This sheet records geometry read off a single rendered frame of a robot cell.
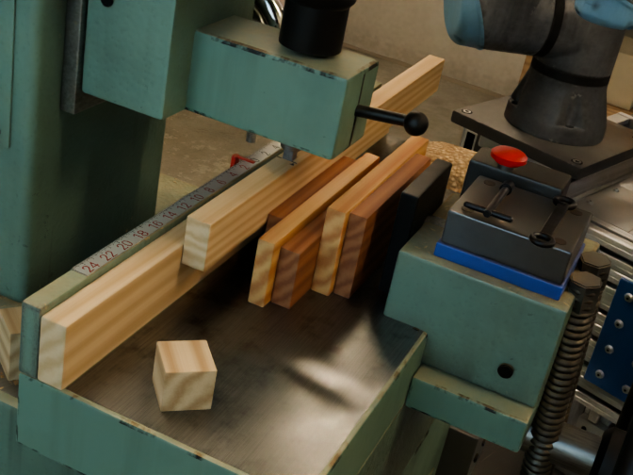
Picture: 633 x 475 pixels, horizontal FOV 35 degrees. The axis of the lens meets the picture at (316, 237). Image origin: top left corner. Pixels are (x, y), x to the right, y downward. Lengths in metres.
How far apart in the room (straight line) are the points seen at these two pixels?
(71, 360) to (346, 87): 0.29
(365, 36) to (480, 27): 3.11
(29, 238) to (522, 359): 0.42
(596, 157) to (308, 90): 0.77
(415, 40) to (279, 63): 3.64
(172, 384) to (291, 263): 0.16
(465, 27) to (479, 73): 2.94
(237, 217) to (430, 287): 0.16
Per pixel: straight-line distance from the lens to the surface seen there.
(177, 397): 0.66
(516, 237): 0.75
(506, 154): 0.83
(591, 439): 0.87
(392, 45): 4.48
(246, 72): 0.81
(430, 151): 1.07
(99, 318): 0.68
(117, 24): 0.82
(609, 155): 1.52
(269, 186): 0.80
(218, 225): 0.74
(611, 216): 1.56
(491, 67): 4.34
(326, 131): 0.79
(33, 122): 0.85
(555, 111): 1.50
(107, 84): 0.84
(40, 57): 0.83
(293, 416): 0.68
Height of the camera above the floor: 1.31
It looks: 28 degrees down
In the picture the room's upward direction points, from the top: 12 degrees clockwise
